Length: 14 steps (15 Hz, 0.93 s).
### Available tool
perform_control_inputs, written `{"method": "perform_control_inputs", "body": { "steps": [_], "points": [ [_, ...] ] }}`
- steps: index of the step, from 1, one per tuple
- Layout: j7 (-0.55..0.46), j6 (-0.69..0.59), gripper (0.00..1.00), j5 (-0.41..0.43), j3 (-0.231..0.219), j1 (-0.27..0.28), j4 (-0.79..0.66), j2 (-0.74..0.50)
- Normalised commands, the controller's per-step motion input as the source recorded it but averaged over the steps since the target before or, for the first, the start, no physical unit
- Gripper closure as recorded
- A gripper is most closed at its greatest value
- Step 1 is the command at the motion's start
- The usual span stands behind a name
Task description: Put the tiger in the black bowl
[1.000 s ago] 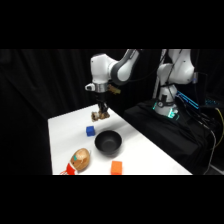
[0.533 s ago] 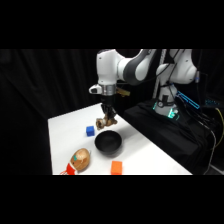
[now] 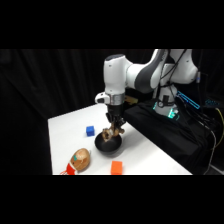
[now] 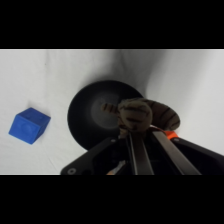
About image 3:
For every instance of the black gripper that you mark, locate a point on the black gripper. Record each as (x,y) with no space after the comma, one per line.
(115,110)

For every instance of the small tan tiger toy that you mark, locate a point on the small tan tiger toy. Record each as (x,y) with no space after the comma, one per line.
(108,134)

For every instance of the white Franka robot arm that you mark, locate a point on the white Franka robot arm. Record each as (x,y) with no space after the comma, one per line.
(115,73)

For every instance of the black bowl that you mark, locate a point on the black bowl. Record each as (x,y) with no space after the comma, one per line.
(107,146)

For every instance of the blue cube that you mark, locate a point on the blue cube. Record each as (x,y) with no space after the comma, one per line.
(90,131)

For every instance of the orange cube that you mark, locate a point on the orange cube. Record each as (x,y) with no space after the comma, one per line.
(116,167)

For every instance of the black robot stand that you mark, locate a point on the black robot stand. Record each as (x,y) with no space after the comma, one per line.
(166,133)

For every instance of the brown egg-shaped plush toy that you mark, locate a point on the brown egg-shaped plush toy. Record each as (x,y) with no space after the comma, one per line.
(81,159)

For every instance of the black curtain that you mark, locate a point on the black curtain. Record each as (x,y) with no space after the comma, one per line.
(33,100)

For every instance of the tan wrist bracket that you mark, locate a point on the tan wrist bracket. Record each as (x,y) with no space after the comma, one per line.
(130,99)

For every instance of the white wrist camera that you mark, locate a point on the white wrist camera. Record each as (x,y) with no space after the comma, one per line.
(102,98)

